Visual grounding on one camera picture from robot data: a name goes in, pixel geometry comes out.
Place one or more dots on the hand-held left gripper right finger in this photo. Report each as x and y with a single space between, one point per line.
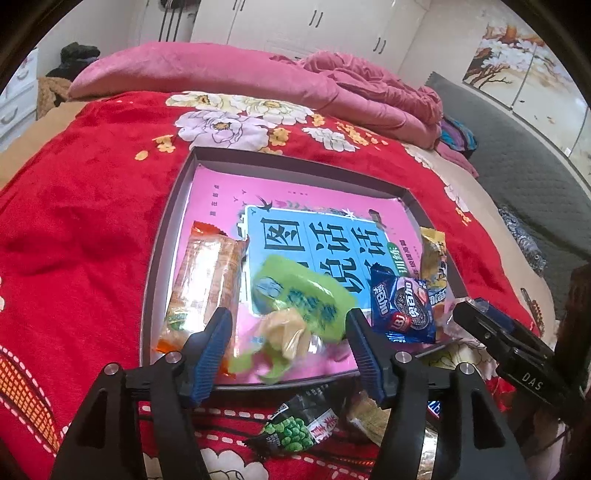
369 360

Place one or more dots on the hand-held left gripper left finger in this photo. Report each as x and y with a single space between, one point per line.
210 360

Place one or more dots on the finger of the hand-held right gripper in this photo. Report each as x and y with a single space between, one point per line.
487 309
475 327

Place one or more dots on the blue cookie packet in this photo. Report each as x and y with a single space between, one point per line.
401 304

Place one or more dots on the dark shallow cardboard box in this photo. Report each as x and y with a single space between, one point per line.
159 277

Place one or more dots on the lime green snack packet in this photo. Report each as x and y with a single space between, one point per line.
300 286

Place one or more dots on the person's right forearm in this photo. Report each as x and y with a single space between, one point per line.
577 304

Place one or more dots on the clear wrapped snack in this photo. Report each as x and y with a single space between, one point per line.
445 323

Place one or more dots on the colourful candy packet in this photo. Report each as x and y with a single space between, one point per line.
369 415

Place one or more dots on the yellow snack bar packet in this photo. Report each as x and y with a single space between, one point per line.
434 267

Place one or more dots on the black white patterned cloth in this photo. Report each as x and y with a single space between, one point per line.
521 240

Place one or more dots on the orange cracker packet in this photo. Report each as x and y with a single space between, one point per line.
203 277

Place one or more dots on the black green pea packet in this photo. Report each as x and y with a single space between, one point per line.
291 431

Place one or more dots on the grey quilted headboard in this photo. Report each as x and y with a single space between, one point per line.
521 157

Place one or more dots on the pink book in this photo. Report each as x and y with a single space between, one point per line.
221 203

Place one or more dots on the teal purple clothing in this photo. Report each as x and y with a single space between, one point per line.
455 136

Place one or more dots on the red floral blanket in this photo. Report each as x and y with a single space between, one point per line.
83 207

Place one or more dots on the brown knit blanket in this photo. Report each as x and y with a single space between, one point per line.
51 94

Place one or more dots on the white drawer cabinet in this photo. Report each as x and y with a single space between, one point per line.
14 106

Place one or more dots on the dark clothes pile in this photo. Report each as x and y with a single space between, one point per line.
76 55

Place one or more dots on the white wardrobe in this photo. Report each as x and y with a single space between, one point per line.
295 27

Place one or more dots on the floral wall painting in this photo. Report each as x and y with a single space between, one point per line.
531 74

